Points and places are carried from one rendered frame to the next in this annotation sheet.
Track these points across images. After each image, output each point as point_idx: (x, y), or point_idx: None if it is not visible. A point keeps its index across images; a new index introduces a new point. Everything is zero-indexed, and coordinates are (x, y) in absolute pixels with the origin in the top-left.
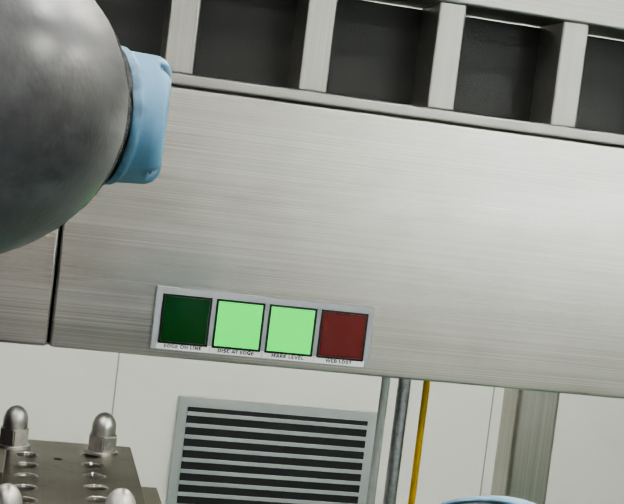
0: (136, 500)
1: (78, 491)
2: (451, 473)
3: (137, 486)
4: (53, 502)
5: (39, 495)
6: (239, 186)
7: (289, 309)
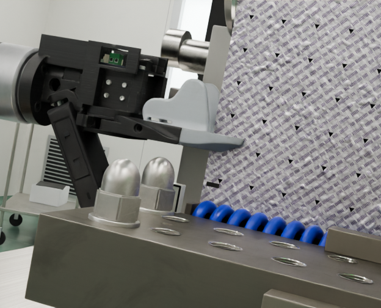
0: (287, 272)
1: (331, 268)
2: None
3: (373, 295)
4: (275, 249)
5: (307, 253)
6: None
7: None
